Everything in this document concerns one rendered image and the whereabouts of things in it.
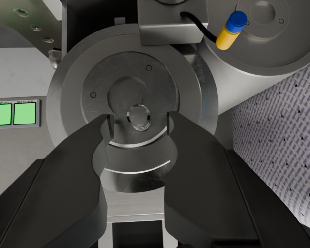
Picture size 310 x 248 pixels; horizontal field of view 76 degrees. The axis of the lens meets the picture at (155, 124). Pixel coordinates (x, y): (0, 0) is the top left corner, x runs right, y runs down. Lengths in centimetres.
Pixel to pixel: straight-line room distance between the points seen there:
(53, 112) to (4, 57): 286
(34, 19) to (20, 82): 237
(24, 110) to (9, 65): 240
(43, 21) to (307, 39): 43
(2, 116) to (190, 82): 52
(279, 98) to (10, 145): 57
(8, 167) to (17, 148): 5
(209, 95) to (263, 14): 9
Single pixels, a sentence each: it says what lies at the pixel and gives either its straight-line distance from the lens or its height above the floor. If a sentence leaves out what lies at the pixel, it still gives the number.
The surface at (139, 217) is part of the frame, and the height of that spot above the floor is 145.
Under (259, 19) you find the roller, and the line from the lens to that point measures 22.
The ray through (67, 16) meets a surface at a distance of 23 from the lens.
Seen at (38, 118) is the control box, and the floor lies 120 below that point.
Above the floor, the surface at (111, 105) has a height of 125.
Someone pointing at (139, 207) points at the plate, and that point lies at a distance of 51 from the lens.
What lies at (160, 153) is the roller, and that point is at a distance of 16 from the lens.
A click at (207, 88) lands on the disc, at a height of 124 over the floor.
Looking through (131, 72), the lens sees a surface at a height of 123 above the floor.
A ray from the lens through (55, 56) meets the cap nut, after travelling 58.
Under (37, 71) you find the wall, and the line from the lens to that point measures 280.
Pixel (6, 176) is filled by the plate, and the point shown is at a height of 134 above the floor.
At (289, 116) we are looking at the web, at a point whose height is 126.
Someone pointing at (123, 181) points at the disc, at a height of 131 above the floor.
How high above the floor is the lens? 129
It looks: 7 degrees down
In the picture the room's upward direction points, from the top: 177 degrees clockwise
